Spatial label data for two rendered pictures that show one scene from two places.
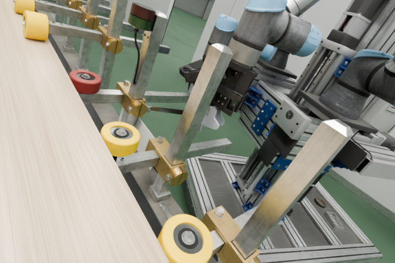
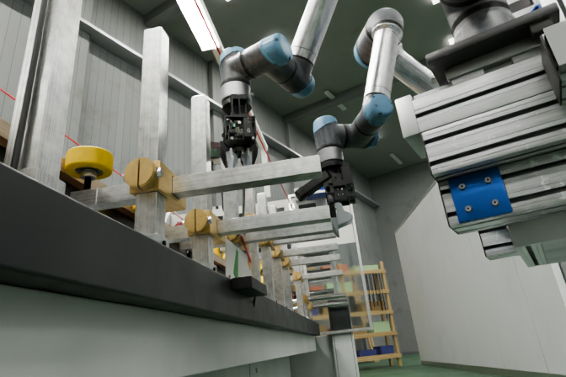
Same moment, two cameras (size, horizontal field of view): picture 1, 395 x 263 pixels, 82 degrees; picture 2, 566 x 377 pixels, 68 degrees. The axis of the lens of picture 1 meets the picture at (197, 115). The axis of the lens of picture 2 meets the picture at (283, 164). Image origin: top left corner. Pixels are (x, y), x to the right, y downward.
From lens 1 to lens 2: 1.06 m
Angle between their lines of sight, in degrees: 74
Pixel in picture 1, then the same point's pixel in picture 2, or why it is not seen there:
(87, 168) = not seen: hidden behind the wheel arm
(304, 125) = (403, 108)
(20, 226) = not seen: hidden behind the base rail
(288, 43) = (250, 60)
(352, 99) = (461, 29)
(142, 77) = (226, 199)
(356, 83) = (451, 17)
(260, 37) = (225, 74)
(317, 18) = not seen: outside the picture
